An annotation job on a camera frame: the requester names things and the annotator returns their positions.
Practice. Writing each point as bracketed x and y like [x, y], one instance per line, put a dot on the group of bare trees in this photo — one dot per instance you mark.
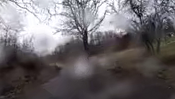
[151, 38]

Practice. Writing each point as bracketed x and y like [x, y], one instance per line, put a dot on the tall bare tree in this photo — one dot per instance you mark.
[85, 39]

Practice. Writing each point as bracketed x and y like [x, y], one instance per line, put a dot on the leaf-covered ground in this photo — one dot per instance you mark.
[16, 83]

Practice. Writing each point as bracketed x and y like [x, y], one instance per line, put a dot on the dark asphalt path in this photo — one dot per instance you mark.
[82, 92]

